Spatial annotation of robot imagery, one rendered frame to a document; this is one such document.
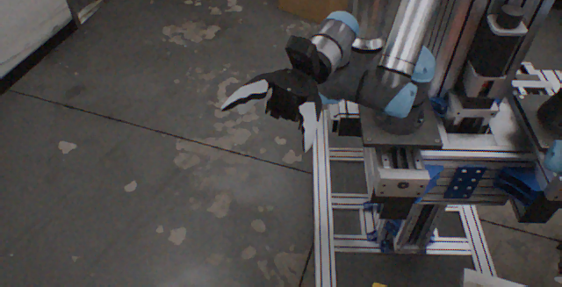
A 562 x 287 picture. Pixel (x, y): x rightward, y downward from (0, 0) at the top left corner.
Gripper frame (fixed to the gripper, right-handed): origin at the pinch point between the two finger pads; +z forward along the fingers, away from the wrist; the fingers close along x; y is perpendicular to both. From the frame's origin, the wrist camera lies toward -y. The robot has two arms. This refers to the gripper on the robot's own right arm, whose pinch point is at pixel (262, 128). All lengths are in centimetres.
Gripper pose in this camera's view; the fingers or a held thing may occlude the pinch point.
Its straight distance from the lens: 66.3
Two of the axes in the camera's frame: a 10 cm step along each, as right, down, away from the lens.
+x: -8.8, -4.3, 2.1
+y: -1.2, 6.3, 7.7
